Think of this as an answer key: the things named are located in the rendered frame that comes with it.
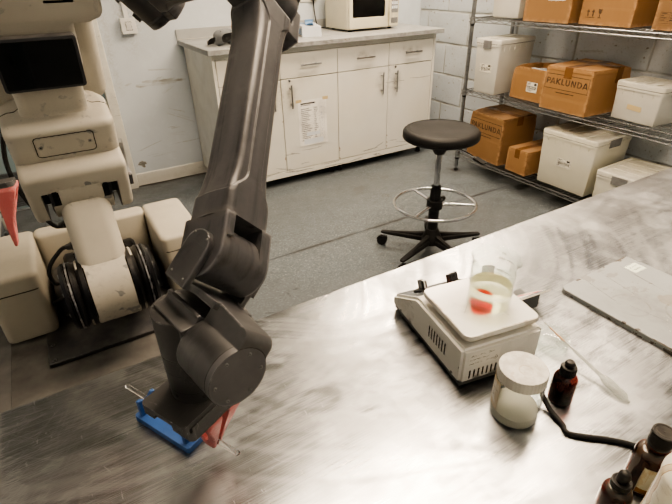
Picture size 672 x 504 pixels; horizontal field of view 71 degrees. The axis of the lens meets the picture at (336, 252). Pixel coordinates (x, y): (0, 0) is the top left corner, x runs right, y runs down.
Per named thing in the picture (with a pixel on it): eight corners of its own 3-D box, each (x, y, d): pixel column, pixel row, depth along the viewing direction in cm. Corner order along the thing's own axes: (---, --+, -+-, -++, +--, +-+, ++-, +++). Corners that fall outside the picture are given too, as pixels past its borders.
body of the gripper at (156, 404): (255, 376, 53) (247, 326, 50) (187, 442, 46) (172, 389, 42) (213, 355, 56) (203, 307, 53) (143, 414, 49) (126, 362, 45)
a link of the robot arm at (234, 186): (274, 23, 68) (221, -41, 60) (307, 6, 66) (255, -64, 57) (236, 306, 51) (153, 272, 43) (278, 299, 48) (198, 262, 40)
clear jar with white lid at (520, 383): (540, 404, 62) (553, 359, 58) (533, 438, 58) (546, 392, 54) (494, 388, 65) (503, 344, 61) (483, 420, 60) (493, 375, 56)
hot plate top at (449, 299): (420, 293, 71) (421, 289, 70) (487, 276, 74) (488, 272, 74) (466, 344, 61) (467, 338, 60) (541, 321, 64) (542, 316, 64)
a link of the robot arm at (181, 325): (191, 273, 48) (136, 296, 45) (227, 302, 44) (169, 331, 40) (202, 325, 51) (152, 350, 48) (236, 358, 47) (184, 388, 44)
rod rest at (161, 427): (135, 420, 61) (128, 401, 59) (156, 402, 64) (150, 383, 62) (189, 455, 57) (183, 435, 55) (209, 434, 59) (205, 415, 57)
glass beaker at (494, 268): (454, 304, 67) (461, 253, 63) (483, 288, 71) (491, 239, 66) (494, 329, 63) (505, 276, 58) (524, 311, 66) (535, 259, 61)
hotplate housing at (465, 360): (392, 307, 81) (394, 268, 77) (457, 290, 85) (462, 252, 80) (466, 402, 63) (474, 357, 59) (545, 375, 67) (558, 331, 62)
